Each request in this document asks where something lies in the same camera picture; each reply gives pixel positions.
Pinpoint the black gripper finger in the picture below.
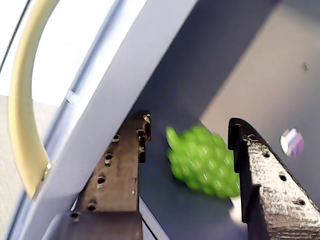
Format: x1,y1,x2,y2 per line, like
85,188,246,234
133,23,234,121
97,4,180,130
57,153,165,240
227,117,320,240
74,110,153,214

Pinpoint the blue toy kitchen cabinet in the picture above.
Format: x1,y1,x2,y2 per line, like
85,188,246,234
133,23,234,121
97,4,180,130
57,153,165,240
134,0,320,240

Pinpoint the green toy grape bunch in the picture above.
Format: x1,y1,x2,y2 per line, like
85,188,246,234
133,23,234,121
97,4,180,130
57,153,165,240
165,124,241,200

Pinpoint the blue shopping list cabinet door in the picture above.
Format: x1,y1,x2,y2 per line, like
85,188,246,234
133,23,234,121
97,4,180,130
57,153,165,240
0,0,201,240

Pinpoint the round silver cabinet fitting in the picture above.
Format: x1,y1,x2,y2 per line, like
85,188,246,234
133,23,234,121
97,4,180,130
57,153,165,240
279,127,305,158

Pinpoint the long gold curved door handle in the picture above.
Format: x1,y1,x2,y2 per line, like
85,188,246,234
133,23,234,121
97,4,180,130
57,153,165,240
7,0,60,201

